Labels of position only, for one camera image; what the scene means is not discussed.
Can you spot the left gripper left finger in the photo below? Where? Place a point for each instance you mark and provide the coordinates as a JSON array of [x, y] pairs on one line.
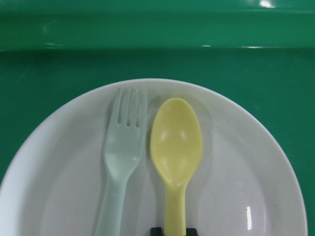
[[156, 231]]

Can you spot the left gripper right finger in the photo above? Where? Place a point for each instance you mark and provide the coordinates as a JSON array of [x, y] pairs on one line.
[[191, 232]]

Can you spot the yellow plastic spoon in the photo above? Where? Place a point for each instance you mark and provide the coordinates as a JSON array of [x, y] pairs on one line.
[[176, 149]]

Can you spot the white round plate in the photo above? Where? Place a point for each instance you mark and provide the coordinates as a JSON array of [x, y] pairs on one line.
[[244, 185]]

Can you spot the pale green plastic fork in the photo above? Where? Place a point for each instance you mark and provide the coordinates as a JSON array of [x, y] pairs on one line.
[[123, 149]]

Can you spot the green plastic tray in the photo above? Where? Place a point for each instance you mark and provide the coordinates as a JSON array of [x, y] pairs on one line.
[[259, 53]]

